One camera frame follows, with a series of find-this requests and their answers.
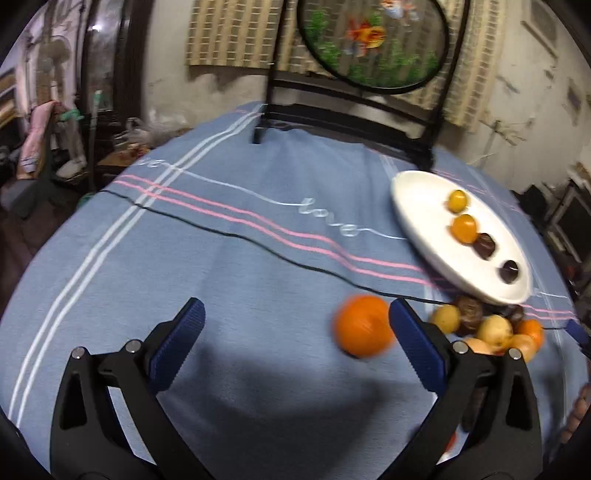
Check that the blue striped tablecloth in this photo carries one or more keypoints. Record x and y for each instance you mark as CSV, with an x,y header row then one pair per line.
x,y
231,277

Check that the pink garment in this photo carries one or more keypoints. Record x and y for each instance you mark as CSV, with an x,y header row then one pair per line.
x,y
34,134

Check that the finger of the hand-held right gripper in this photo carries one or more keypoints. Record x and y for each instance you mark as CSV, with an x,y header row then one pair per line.
x,y
577,331

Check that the standing fan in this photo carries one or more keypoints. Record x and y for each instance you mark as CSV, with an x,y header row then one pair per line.
x,y
56,48

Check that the small yellow fruit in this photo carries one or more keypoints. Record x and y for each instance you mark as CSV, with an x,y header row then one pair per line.
x,y
445,318

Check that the peach coloured fruit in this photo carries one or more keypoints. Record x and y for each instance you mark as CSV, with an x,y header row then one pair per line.
x,y
478,345
524,347

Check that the small yellow citrus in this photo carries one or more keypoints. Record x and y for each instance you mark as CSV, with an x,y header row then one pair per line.
x,y
457,201

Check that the white oval plate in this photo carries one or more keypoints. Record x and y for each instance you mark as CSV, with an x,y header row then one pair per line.
x,y
425,207

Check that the dark wooden cabinet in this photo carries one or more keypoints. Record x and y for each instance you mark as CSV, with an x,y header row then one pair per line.
x,y
108,60

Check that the checked beige curtain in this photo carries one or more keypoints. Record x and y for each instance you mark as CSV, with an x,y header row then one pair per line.
x,y
221,37

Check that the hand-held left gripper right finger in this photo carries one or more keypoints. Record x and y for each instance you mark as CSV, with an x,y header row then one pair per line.
x,y
418,344

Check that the small orange citrus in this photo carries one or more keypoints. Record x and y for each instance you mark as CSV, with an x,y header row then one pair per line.
x,y
531,331
464,228

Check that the large orange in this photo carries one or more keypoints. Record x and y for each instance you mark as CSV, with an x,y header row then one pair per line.
x,y
362,327

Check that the clear plastic bag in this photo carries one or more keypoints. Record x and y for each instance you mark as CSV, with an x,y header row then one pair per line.
x,y
147,131

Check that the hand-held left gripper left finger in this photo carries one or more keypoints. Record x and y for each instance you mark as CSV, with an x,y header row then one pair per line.
x,y
180,341

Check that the person's right hand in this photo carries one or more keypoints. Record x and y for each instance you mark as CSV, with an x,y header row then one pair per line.
x,y
579,410

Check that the tan round fruit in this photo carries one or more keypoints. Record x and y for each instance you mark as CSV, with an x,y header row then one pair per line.
x,y
495,331

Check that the round goldfish screen with stand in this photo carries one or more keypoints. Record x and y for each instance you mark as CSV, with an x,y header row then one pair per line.
x,y
369,60

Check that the large dark brown fruit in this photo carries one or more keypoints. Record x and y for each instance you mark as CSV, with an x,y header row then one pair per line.
x,y
468,310

